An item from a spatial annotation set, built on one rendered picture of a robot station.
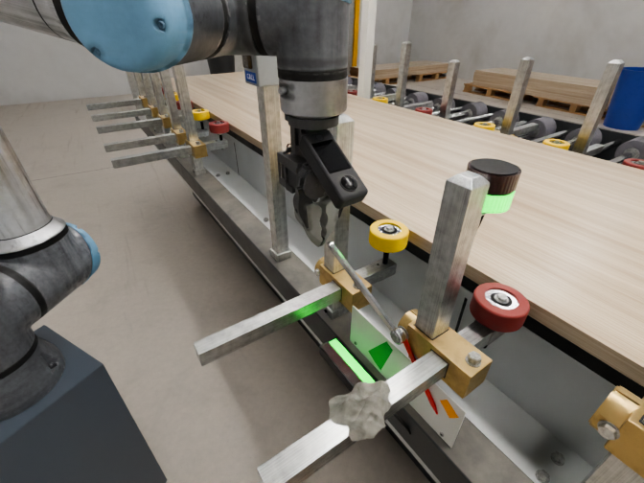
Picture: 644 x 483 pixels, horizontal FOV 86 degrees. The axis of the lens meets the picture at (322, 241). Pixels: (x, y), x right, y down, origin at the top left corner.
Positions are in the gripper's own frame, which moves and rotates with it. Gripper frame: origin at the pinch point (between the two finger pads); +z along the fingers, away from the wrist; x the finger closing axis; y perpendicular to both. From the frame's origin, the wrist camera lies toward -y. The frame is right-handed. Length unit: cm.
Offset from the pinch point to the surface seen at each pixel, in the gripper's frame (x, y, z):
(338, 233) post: -7.3, 5.1, 3.6
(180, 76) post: -8, 105, -12
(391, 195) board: -30.6, 14.7, 5.9
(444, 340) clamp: -7.7, -21.0, 8.9
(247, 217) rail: -9, 59, 26
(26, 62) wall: 76, 760, 35
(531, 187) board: -64, -2, 6
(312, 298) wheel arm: 0.6, 2.2, 14.1
